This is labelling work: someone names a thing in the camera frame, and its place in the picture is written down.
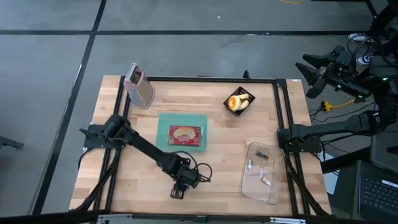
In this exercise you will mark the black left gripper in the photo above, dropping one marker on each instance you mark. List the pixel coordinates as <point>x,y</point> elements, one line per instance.
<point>188,178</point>

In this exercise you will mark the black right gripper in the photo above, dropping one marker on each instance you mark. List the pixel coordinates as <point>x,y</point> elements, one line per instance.
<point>343,71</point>

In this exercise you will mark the red snack packet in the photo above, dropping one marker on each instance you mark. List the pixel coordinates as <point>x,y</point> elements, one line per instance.
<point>185,137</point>

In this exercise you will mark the clear plastic container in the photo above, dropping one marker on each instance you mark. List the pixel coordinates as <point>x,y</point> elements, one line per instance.
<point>248,193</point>

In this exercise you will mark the small silver bottle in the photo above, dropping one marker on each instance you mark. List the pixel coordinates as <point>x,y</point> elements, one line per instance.
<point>249,165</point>

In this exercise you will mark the chocolate sprinkled toy donut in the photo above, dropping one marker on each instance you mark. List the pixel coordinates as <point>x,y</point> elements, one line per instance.
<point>245,105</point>

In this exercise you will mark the small white bottle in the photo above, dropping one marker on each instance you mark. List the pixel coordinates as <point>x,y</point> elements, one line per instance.
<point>265,181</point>

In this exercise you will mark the small dark red-tipped bottle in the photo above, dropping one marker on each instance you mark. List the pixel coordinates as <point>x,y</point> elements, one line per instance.
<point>262,154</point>

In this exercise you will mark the black slotted plastic basket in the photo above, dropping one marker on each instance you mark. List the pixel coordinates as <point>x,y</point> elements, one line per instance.
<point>238,113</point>

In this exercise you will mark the orange glazed toy donut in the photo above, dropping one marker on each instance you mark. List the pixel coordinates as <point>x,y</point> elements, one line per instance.
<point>231,104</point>

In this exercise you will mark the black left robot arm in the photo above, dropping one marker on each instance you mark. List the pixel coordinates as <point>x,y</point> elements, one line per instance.
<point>149,147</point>

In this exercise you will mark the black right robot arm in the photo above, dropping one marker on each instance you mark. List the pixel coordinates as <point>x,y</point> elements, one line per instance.
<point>335,127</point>

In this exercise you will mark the teal translucent plastic bin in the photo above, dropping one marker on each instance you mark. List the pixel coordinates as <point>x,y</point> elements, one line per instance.
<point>161,146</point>

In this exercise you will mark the person's leg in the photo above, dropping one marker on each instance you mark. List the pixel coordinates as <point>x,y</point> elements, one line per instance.
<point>385,15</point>

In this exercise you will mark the black desk leg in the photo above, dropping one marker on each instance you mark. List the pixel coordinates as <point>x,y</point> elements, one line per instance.
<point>345,160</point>

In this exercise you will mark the dark grey case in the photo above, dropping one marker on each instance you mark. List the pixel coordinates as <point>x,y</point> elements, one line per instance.
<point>384,149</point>

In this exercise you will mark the dark laptop with keyboard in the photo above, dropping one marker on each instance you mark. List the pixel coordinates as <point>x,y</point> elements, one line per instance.
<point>379,196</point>

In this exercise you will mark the black furniture foot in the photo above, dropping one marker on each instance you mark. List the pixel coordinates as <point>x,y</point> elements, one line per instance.
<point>9,142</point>

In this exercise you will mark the black frame bracket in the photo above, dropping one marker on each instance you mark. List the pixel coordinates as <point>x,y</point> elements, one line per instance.
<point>246,75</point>

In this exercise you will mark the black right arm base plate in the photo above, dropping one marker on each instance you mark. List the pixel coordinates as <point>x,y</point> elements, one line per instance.
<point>311,147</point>

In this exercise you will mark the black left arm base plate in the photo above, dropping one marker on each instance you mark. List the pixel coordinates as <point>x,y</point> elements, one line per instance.
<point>93,141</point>

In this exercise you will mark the black aluminium table frame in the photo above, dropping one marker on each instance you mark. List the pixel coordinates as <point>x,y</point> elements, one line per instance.
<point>186,79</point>

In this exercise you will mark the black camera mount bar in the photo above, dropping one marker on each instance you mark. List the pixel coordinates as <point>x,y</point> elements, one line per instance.
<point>46,217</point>

